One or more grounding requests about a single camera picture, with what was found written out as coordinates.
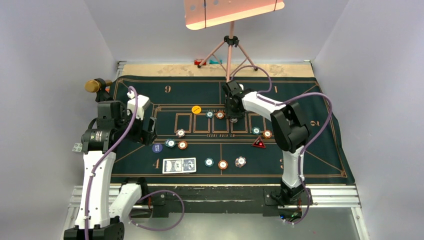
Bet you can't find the orange poker chip stack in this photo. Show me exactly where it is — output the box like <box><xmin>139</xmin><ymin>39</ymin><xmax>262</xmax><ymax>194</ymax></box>
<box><xmin>218</xmin><ymin>159</ymin><xmax>229</xmax><ymax>170</ymax></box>

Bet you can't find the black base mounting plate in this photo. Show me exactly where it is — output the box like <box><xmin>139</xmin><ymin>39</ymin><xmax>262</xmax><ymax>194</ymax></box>
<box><xmin>147</xmin><ymin>184</ymin><xmax>313</xmax><ymax>219</ymax></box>

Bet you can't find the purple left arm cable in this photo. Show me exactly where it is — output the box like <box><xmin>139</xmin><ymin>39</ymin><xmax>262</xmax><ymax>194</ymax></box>
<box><xmin>82</xmin><ymin>86</ymin><xmax>186</xmax><ymax>240</ymax></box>

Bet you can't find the dark green poker mat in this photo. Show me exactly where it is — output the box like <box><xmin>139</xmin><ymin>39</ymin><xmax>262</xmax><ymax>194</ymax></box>
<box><xmin>110</xmin><ymin>75</ymin><xmax>355</xmax><ymax>185</ymax></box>

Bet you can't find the aluminium frame rail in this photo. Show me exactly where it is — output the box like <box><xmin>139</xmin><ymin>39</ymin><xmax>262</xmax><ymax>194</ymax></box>
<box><xmin>59</xmin><ymin>183</ymin><xmax>370</xmax><ymax>240</ymax></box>

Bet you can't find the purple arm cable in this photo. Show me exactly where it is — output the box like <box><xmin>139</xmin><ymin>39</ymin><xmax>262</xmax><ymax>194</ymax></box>
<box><xmin>228</xmin><ymin>65</ymin><xmax>333</xmax><ymax>226</ymax></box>
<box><xmin>82</xmin><ymin>86</ymin><xmax>186</xmax><ymax>240</ymax></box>

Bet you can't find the yellow big blind button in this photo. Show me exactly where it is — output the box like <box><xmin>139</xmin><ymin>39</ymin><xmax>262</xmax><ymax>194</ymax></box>
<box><xmin>191</xmin><ymin>105</ymin><xmax>202</xmax><ymax>115</ymax></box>

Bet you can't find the blue small blind button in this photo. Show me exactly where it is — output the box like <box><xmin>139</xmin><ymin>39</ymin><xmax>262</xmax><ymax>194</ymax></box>
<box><xmin>151</xmin><ymin>143</ymin><xmax>163</xmax><ymax>153</ymax></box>

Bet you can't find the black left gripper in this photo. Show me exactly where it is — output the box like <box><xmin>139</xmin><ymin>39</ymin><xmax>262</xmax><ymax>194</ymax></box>
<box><xmin>115</xmin><ymin>106</ymin><xmax>156</xmax><ymax>145</ymax></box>

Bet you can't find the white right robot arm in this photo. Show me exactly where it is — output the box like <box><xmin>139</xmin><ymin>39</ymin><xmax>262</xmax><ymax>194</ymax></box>
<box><xmin>222</xmin><ymin>80</ymin><xmax>310</xmax><ymax>204</ymax></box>

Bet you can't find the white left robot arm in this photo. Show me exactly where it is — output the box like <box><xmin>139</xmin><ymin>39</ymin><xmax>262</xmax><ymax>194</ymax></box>
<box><xmin>63</xmin><ymin>99</ymin><xmax>157</xmax><ymax>240</ymax></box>

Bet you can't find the green blue poker chip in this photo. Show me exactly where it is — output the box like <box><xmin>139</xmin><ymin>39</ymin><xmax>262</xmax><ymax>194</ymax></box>
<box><xmin>165</xmin><ymin>138</ymin><xmax>176</xmax><ymax>148</ymax></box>
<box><xmin>204</xmin><ymin>157</ymin><xmax>214</xmax><ymax>167</ymax></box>
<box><xmin>251</xmin><ymin>126</ymin><xmax>261</xmax><ymax>135</ymax></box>
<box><xmin>205</xmin><ymin>111</ymin><xmax>214</xmax><ymax>119</ymax></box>

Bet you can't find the white blue chip stack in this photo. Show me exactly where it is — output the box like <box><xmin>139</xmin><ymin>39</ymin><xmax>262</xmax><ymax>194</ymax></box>
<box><xmin>234</xmin><ymin>156</ymin><xmax>247</xmax><ymax>168</ymax></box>

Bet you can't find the gold knob black clamp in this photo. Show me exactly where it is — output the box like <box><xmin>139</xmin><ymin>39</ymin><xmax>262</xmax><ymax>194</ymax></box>
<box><xmin>84</xmin><ymin>78</ymin><xmax>113</xmax><ymax>103</ymax></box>

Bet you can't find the pink music stand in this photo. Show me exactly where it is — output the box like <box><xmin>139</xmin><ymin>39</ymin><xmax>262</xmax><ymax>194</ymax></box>
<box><xmin>183</xmin><ymin>0</ymin><xmax>285</xmax><ymax>82</ymax></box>

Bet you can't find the blue playing card deck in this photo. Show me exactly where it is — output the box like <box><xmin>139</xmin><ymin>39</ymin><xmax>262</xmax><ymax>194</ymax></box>
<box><xmin>162</xmin><ymin>157</ymin><xmax>197</xmax><ymax>175</ymax></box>

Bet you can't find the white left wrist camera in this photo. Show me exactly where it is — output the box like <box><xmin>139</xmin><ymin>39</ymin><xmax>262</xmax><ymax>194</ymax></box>
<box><xmin>126</xmin><ymin>92</ymin><xmax>151</xmax><ymax>121</ymax></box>

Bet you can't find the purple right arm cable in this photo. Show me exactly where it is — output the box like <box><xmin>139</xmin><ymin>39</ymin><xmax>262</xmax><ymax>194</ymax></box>
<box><xmin>228</xmin><ymin>65</ymin><xmax>333</xmax><ymax>226</ymax></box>

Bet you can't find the red black triangle dealer marker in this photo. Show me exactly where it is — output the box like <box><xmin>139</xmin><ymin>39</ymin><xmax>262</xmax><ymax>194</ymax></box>
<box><xmin>252</xmin><ymin>136</ymin><xmax>266</xmax><ymax>149</ymax></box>

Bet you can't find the teal clip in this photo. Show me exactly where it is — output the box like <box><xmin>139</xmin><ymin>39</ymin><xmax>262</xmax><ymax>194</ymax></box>
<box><xmin>209</xmin><ymin>59</ymin><xmax>223</xmax><ymax>65</ymax></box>

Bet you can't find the red clip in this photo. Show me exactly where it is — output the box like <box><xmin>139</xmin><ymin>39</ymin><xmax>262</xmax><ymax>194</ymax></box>
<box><xmin>193</xmin><ymin>59</ymin><xmax>207</xmax><ymax>66</ymax></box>

